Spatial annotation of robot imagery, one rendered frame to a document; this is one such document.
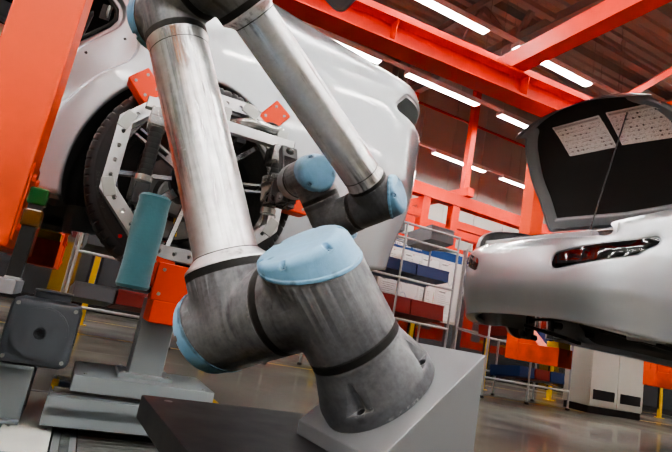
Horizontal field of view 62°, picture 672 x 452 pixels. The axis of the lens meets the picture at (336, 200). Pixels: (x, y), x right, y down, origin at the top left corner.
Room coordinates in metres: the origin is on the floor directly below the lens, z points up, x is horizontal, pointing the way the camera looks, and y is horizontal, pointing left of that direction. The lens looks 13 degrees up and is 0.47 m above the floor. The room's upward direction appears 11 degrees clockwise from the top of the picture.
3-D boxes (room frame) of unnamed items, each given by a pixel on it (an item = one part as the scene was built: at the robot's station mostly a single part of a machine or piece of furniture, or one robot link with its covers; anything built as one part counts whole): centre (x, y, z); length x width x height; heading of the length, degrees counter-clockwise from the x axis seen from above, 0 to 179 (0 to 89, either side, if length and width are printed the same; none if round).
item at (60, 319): (1.76, 0.79, 0.26); 0.42 x 0.18 x 0.35; 22
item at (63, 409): (1.85, 0.49, 0.13); 0.50 x 0.36 x 0.10; 112
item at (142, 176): (1.41, 0.50, 0.83); 0.04 x 0.04 x 0.16
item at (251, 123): (1.62, 0.29, 1.03); 0.19 x 0.18 x 0.11; 22
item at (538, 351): (5.30, -2.10, 1.75); 0.68 x 0.16 x 2.45; 22
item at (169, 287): (1.73, 0.44, 0.48); 0.16 x 0.12 x 0.17; 22
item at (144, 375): (1.85, 0.49, 0.32); 0.40 x 0.30 x 0.28; 112
